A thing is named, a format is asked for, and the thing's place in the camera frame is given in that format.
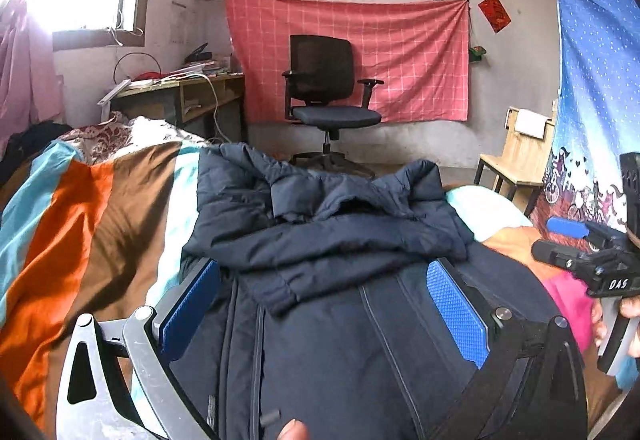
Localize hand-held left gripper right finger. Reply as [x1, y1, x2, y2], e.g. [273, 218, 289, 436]
[426, 259, 588, 440]

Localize red checked wall cloth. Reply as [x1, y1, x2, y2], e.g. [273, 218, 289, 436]
[224, 0, 472, 123]

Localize black office chair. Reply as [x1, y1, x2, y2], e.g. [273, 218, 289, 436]
[281, 34, 385, 178]

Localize person's left hand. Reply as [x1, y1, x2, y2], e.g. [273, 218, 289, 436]
[278, 420, 311, 440]

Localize wooden desk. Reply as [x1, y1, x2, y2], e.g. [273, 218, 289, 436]
[110, 72, 247, 143]

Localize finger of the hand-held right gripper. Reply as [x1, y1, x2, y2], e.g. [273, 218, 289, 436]
[546, 216, 626, 251]
[531, 240, 601, 281]

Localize wooden chair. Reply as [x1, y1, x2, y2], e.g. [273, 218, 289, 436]
[473, 106, 557, 213]

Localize white cable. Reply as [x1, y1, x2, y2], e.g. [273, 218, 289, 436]
[165, 72, 231, 143]

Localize dark navy padded jacket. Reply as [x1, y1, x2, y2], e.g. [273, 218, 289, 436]
[170, 142, 586, 440]

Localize white cloth on chair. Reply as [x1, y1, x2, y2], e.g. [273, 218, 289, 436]
[515, 111, 549, 139]

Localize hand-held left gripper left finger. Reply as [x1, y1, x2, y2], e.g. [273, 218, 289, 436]
[56, 257, 222, 440]

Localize red paper wall decoration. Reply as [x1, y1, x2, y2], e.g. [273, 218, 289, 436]
[478, 0, 512, 33]

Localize floral patterned quilt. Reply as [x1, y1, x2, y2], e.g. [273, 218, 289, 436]
[57, 112, 211, 165]

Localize dark clothing pile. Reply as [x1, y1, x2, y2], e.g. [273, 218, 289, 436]
[0, 121, 73, 185]

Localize person's right hand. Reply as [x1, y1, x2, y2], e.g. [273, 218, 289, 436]
[591, 294, 640, 347]

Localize black stapler-like object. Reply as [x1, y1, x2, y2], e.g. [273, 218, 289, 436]
[184, 42, 210, 64]

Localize pink curtain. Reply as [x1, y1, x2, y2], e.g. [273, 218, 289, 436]
[0, 0, 63, 145]

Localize white folding stand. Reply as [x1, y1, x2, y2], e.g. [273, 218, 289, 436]
[97, 80, 132, 121]

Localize thin wire hoop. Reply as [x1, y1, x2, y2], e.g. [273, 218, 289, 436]
[114, 52, 162, 81]

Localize blue printed curtain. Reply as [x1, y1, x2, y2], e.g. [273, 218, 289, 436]
[530, 0, 640, 241]

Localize colourful striped bed blanket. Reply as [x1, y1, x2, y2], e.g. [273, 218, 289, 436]
[0, 140, 631, 440]

